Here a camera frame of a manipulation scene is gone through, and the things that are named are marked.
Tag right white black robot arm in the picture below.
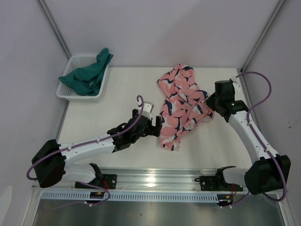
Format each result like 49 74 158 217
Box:
206 80 291 195

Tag aluminium frame post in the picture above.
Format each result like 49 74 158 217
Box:
239 0 289 73
36 0 72 59

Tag pink shark print shorts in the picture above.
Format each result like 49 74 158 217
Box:
157 64 215 151

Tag white perforated cable tray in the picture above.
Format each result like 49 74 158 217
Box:
41 191 219 203

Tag green shorts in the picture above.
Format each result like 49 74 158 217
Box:
59 48 113 96

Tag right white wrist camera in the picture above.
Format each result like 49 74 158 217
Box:
230 76 242 92

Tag left aluminium frame post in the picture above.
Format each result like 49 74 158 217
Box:
36 0 72 59

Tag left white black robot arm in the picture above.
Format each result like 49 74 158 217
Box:
32 109 162 188

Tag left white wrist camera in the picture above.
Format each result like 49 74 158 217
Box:
136 101 154 119

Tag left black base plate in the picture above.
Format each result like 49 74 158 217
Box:
75 174 118 190

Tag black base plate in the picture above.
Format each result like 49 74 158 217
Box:
194 176 243 192
75 174 118 190

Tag white plastic basket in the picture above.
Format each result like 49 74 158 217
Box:
55 53 109 103

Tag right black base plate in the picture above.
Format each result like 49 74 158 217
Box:
194 176 243 192

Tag right aluminium frame post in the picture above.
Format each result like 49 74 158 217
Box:
239 0 289 73

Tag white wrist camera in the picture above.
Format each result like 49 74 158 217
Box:
230 76 242 92
136 101 154 119

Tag aluminium mounting rail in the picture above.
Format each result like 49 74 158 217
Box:
32 168 289 195

